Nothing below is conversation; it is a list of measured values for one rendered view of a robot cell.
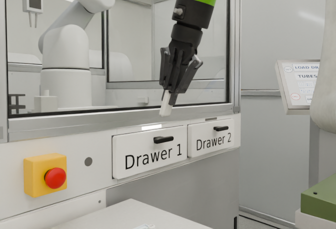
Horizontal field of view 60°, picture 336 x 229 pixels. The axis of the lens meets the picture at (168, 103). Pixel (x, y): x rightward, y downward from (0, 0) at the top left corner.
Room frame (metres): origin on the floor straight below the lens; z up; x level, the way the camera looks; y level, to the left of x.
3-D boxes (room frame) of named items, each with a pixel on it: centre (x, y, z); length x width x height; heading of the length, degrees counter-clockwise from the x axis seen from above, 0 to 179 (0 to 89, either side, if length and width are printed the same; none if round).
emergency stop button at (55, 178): (0.56, 0.22, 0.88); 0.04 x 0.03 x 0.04; 139
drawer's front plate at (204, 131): (1.08, -0.17, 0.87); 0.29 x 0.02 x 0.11; 139
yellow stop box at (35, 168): (0.58, 0.25, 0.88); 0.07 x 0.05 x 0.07; 139
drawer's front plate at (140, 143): (0.84, 0.04, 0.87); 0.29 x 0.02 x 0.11; 139
